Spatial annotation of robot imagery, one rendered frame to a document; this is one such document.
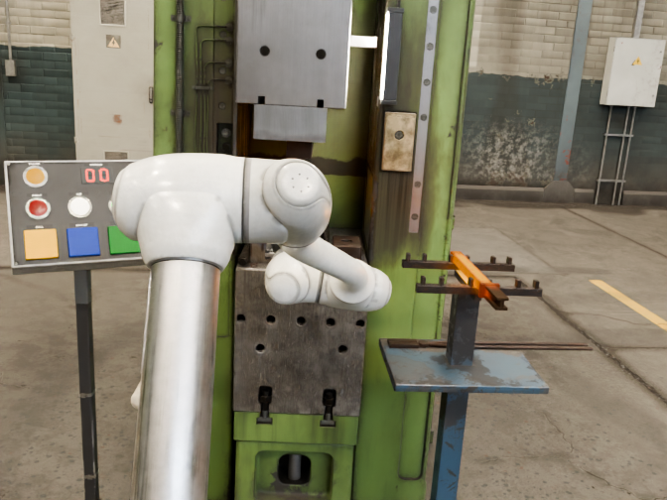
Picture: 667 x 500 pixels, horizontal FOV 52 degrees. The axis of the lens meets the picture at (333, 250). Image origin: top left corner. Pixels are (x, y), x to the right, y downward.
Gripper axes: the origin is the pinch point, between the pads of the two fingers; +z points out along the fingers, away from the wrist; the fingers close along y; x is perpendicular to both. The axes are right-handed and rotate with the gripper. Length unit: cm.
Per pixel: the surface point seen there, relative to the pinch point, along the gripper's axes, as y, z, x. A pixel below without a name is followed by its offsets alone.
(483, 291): 47, -31, -2
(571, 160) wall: 310, 640, -48
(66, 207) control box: -58, -12, 9
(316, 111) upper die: 4.5, 5.1, 35.7
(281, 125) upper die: -4.8, 5.1, 31.5
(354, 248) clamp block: 17.5, 5.1, -2.4
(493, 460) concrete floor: 81, 54, -100
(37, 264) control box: -62, -22, -3
